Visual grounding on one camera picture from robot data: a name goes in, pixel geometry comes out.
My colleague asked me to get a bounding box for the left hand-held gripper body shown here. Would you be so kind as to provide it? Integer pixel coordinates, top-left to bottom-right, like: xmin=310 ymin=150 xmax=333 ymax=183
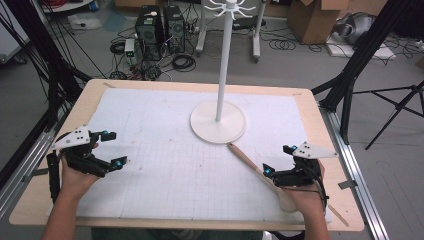
xmin=50 ymin=124 xmax=113 ymax=178

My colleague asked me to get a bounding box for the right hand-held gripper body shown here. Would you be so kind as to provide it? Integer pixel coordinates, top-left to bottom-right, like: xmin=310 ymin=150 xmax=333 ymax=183
xmin=272 ymin=141 xmax=339 ymax=188

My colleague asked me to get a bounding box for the wooden spoon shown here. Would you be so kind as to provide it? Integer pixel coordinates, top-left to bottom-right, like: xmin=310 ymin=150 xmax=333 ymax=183
xmin=227 ymin=142 xmax=299 ymax=214

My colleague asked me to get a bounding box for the white hook stand rack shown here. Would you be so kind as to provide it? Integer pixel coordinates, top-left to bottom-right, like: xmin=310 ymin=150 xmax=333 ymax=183
xmin=189 ymin=0 xmax=258 ymax=145

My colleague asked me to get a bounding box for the person's right hand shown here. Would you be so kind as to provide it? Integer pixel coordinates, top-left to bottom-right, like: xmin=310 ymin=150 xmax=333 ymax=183
xmin=282 ymin=159 xmax=330 ymax=218

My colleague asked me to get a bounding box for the person's left hand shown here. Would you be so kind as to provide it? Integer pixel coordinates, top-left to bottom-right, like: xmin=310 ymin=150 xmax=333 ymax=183
xmin=59 ymin=142 xmax=102 ymax=202

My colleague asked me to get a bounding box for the white grid mat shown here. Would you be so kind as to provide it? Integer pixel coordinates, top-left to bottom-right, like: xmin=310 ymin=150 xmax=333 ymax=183
xmin=49 ymin=87 xmax=333 ymax=224

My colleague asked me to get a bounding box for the thin wooden stick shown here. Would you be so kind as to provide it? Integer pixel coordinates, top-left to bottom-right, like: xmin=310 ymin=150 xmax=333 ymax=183
xmin=327 ymin=204 xmax=350 ymax=228

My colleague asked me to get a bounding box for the small white device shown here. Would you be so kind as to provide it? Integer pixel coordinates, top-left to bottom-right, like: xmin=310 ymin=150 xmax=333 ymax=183
xmin=123 ymin=37 xmax=137 ymax=66

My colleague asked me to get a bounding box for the white rolling stand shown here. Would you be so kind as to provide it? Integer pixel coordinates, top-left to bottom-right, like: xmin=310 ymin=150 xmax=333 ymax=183
xmin=195 ymin=0 xmax=268 ymax=64

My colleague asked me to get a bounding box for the black computer tower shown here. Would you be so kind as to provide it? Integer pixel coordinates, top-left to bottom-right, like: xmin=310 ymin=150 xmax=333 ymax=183
xmin=162 ymin=4 xmax=186 ymax=55
xmin=134 ymin=4 xmax=165 ymax=62

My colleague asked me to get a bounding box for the black tripod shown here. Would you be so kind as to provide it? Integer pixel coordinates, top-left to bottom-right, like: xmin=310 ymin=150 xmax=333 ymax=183
xmin=352 ymin=79 xmax=424 ymax=152

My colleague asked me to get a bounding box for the white foam board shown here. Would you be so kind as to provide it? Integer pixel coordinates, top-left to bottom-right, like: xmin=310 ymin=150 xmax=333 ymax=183
xmin=324 ymin=32 xmax=398 ymax=62

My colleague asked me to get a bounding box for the white panel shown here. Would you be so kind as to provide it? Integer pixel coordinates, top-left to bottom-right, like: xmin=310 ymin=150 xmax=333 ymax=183
xmin=0 ymin=0 xmax=32 ymax=65

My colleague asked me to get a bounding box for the cardboard box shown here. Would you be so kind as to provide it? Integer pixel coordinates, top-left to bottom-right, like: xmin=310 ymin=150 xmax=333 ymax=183
xmin=287 ymin=0 xmax=352 ymax=46

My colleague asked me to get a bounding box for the white round table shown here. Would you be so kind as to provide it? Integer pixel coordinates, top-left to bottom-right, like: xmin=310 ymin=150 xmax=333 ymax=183
xmin=39 ymin=0 xmax=98 ymax=14

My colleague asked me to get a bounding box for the grey bag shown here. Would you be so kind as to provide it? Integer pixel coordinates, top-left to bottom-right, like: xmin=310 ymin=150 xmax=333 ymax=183
xmin=332 ymin=12 xmax=377 ymax=46

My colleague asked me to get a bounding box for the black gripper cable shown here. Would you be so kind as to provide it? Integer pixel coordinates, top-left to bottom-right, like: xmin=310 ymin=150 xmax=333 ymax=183
xmin=279 ymin=165 xmax=331 ymax=212

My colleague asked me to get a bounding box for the black strap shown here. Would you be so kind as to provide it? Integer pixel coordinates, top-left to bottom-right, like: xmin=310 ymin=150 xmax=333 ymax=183
xmin=45 ymin=150 xmax=62 ymax=205

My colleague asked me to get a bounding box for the metal clamp bracket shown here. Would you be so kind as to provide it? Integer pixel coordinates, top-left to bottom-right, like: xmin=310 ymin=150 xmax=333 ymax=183
xmin=21 ymin=167 xmax=50 ymax=183
xmin=337 ymin=179 xmax=359 ymax=191

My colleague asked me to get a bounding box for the aluminium rail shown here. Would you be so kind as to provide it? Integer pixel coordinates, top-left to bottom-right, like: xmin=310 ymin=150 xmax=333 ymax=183
xmin=0 ymin=109 xmax=69 ymax=219
xmin=319 ymin=105 xmax=390 ymax=240

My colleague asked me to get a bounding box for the black frame strut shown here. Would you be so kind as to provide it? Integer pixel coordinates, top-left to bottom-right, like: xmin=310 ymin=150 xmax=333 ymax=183
xmin=310 ymin=0 xmax=419 ymax=146
xmin=0 ymin=0 xmax=94 ymax=188

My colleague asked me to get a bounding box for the coiled black cable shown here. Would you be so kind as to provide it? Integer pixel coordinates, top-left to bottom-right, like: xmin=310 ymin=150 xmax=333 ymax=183
xmin=267 ymin=38 xmax=297 ymax=52
xmin=109 ymin=39 xmax=126 ymax=56
xmin=171 ymin=53 xmax=197 ymax=73

